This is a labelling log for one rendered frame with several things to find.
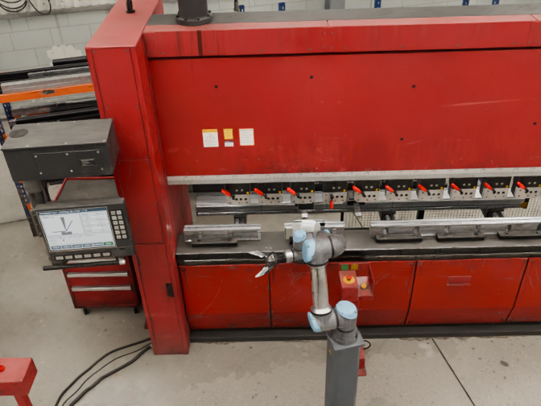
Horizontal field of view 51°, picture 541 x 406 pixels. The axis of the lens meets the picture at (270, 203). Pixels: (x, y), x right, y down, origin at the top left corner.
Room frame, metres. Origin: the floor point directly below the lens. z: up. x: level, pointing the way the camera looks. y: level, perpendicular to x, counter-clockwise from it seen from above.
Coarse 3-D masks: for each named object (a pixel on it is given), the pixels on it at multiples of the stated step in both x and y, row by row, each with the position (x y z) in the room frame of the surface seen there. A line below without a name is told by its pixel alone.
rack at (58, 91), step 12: (84, 84) 4.31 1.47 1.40; (0, 96) 4.14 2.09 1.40; (12, 96) 4.16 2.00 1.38; (24, 96) 4.18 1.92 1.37; (36, 96) 4.20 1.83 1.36; (48, 96) 4.23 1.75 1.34; (0, 120) 4.13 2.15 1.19; (0, 132) 4.12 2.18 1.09; (24, 192) 4.13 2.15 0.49; (24, 204) 4.12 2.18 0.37
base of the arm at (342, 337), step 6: (336, 330) 2.13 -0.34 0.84; (354, 330) 2.12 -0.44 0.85; (336, 336) 2.12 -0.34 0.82; (342, 336) 2.10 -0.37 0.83; (348, 336) 2.10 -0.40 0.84; (354, 336) 2.11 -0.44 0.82; (336, 342) 2.10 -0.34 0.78; (342, 342) 2.09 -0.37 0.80; (348, 342) 2.08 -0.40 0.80; (354, 342) 2.10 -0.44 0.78
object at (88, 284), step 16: (112, 176) 3.54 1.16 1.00; (64, 192) 3.39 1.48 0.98; (80, 192) 3.38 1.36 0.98; (96, 192) 3.37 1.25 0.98; (112, 192) 3.36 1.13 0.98; (128, 256) 3.07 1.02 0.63; (64, 272) 3.07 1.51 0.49; (80, 272) 3.07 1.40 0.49; (96, 272) 3.06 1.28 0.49; (112, 272) 3.06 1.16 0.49; (128, 272) 3.06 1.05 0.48; (80, 288) 3.05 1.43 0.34; (96, 288) 3.05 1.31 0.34; (112, 288) 3.05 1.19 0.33; (128, 288) 3.05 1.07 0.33; (80, 304) 3.07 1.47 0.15; (96, 304) 3.07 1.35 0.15; (112, 304) 3.07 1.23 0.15; (128, 304) 3.06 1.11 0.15
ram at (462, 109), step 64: (192, 64) 2.90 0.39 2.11; (256, 64) 2.89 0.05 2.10; (320, 64) 2.89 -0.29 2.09; (384, 64) 2.88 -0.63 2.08; (448, 64) 2.87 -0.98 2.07; (512, 64) 2.87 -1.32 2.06; (192, 128) 2.90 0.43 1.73; (256, 128) 2.89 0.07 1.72; (320, 128) 2.88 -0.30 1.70; (384, 128) 2.88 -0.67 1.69; (448, 128) 2.87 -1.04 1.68; (512, 128) 2.87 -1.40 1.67
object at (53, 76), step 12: (60, 60) 4.63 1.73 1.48; (72, 60) 4.65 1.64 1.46; (84, 60) 4.68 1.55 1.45; (0, 72) 4.42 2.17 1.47; (12, 72) 4.43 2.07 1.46; (24, 72) 4.42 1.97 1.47; (36, 72) 4.41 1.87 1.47; (48, 72) 4.42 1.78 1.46; (60, 72) 4.44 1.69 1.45; (72, 72) 4.46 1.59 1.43; (84, 72) 4.43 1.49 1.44; (0, 84) 4.26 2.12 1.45; (12, 84) 4.20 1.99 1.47; (24, 84) 4.21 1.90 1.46; (36, 84) 4.23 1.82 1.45; (48, 84) 4.26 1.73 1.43; (60, 84) 4.27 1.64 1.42; (72, 84) 4.29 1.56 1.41
